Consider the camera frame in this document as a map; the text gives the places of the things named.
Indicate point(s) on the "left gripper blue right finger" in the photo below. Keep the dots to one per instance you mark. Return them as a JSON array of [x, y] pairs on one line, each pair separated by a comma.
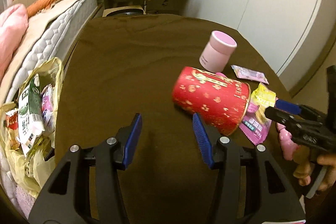
[[203, 141]]

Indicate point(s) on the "pink pig snack wrapper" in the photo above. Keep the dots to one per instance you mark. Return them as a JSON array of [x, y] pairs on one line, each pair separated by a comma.
[[255, 125]]

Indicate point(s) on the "dark red snack packet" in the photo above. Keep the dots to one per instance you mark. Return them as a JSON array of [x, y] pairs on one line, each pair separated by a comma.
[[12, 127]]

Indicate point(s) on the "quilted mattress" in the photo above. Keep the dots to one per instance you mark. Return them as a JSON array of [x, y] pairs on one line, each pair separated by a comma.
[[57, 41]]

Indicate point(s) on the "orange pillow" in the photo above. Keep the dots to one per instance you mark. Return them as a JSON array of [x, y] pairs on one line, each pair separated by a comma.
[[40, 5]]

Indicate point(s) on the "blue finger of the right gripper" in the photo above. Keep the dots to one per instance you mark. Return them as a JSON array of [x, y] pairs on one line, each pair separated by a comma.
[[287, 107], [281, 117]]

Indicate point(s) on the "purple candy wrapper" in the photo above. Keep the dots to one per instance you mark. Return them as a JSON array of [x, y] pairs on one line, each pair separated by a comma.
[[247, 74]]

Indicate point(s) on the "red paper cup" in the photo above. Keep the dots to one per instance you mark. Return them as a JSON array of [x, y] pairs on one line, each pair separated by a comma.
[[222, 102]]

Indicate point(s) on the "white green milk pouch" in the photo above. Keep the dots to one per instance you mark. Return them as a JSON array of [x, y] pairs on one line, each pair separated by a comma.
[[30, 121]]

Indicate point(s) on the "fluffy lilac blanket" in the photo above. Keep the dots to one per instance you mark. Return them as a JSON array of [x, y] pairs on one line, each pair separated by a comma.
[[21, 200]]

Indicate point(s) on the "small yellow wrapper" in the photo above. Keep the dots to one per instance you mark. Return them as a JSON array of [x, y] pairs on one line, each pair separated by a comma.
[[261, 98]]

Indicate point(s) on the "yellow plastic trash bag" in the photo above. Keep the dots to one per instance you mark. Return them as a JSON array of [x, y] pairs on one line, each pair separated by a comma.
[[31, 172]]

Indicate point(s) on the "beige bed sheet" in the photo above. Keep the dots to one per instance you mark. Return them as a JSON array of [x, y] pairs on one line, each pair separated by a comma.
[[37, 26]]

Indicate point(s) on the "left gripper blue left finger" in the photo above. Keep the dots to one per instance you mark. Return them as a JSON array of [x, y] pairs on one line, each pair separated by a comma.
[[133, 133]]

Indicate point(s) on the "pink caterpillar toy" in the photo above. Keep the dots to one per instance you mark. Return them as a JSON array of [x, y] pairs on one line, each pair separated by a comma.
[[288, 146]]

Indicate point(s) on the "pink floral quilt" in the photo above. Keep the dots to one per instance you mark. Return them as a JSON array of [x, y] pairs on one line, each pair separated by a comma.
[[14, 23]]

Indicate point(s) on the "pink cylindrical jar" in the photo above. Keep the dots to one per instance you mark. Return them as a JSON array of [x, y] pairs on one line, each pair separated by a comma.
[[217, 51]]

